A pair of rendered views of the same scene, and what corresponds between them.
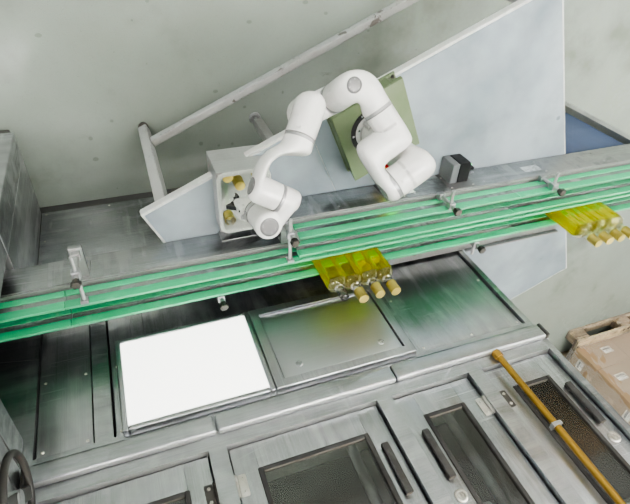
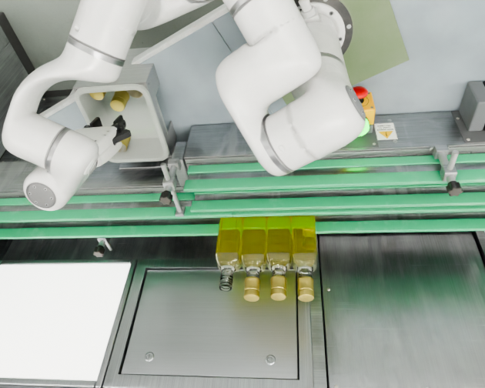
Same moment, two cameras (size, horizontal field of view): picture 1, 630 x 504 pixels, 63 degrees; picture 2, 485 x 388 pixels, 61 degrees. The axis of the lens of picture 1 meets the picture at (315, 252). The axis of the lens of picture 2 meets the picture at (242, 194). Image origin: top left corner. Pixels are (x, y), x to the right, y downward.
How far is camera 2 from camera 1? 1.01 m
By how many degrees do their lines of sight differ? 26
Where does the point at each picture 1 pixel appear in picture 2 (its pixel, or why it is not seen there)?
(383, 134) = (251, 50)
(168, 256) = not seen: hidden behind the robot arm
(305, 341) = (175, 324)
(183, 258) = not seen: hidden behind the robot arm
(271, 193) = (25, 145)
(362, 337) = (249, 342)
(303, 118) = (84, 13)
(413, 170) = (305, 128)
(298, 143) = (72, 61)
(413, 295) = (366, 289)
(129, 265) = (11, 182)
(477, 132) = not seen: outside the picture
